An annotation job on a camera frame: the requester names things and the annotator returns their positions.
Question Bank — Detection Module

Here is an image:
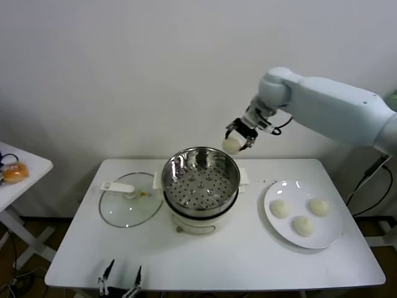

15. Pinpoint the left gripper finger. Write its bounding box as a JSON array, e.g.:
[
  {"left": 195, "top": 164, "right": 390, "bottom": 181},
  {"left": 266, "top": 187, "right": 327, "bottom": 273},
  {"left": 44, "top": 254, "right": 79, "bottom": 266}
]
[
  {"left": 123, "top": 265, "right": 143, "bottom": 298},
  {"left": 97, "top": 259, "right": 115, "bottom": 297}
]

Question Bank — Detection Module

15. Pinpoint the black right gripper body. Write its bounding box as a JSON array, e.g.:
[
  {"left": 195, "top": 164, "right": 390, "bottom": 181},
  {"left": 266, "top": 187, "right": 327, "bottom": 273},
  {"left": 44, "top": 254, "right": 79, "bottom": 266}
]
[{"left": 234, "top": 107, "right": 272, "bottom": 139}]

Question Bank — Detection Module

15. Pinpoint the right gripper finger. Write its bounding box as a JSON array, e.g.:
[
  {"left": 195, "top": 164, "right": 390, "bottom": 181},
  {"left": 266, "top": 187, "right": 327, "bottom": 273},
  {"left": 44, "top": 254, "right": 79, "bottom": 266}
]
[
  {"left": 225, "top": 122, "right": 239, "bottom": 140},
  {"left": 238, "top": 135, "right": 256, "bottom": 153}
]

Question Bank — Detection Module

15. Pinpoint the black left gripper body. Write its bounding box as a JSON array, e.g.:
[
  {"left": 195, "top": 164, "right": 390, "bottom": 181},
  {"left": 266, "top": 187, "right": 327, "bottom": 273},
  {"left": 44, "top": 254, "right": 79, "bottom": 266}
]
[{"left": 105, "top": 286, "right": 130, "bottom": 298}]

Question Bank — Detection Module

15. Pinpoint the white steamed baozi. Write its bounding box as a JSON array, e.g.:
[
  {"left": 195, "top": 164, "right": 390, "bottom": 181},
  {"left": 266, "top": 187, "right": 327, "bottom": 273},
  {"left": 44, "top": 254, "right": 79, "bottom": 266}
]
[
  {"left": 308, "top": 198, "right": 331, "bottom": 217},
  {"left": 270, "top": 199, "right": 292, "bottom": 219},
  {"left": 221, "top": 137, "right": 244, "bottom": 155},
  {"left": 291, "top": 216, "right": 316, "bottom": 237}
]

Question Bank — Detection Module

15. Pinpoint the stainless steel steamer basket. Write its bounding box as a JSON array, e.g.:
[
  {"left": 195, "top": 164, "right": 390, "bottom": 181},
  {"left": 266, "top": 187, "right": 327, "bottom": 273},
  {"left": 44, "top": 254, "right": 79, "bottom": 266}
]
[{"left": 161, "top": 147, "right": 241, "bottom": 218}]

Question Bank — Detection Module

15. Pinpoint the white electric cooker pot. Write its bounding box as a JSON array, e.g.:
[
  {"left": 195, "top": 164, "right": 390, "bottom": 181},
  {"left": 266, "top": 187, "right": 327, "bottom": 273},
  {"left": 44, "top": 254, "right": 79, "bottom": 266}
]
[{"left": 153, "top": 167, "right": 250, "bottom": 236}]

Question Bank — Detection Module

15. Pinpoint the white round plate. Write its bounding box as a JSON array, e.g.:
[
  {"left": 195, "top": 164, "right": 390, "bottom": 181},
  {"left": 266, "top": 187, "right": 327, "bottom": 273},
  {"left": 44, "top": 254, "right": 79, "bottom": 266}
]
[{"left": 263, "top": 180, "right": 344, "bottom": 250}]

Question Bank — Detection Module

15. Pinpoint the white side table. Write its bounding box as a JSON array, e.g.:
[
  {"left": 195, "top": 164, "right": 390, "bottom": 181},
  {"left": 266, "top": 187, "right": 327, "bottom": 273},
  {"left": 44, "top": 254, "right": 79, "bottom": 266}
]
[{"left": 0, "top": 142, "right": 54, "bottom": 271}]

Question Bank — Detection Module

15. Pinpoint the orange bun in plastic bag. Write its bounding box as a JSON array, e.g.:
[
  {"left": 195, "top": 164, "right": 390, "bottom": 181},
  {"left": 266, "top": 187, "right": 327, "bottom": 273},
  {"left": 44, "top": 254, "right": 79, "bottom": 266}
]
[{"left": 2, "top": 163, "right": 30, "bottom": 186}]

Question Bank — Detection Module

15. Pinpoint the mint green appliance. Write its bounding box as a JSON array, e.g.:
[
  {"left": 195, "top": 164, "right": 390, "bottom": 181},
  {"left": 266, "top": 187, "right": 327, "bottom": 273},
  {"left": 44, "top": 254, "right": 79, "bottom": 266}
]
[{"left": 384, "top": 89, "right": 397, "bottom": 109}]

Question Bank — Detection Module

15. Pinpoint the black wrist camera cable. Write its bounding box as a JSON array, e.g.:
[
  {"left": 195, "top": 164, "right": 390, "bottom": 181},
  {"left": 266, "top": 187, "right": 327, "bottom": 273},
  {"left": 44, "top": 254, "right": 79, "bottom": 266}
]
[{"left": 274, "top": 114, "right": 294, "bottom": 130}]

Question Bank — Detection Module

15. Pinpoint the glass lid white handle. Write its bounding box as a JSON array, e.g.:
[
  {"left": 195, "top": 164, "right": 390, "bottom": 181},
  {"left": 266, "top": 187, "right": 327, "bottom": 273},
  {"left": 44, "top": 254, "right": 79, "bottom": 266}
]
[{"left": 99, "top": 173, "right": 164, "bottom": 230}]

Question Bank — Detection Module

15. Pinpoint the black power adapter cable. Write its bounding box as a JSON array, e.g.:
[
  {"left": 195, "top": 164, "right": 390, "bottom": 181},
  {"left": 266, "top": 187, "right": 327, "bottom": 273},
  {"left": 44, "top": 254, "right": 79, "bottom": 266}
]
[{"left": 345, "top": 154, "right": 394, "bottom": 218}]

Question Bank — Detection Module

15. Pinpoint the thin black looped cable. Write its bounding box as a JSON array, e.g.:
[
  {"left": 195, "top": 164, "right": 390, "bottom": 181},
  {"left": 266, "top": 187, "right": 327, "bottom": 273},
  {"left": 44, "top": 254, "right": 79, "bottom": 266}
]
[{"left": 0, "top": 148, "right": 21, "bottom": 170}]

